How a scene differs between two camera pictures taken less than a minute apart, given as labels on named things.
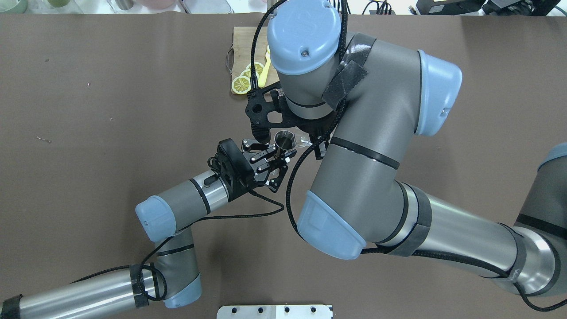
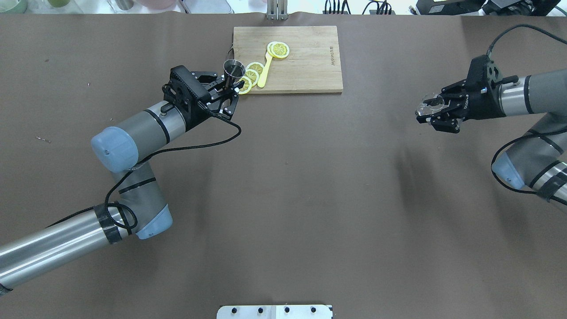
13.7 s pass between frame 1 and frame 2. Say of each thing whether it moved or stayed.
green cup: stayed
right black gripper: moved
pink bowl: stayed
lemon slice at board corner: stayed
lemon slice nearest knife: stayed
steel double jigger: moved
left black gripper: moved
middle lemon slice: stayed
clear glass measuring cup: moved
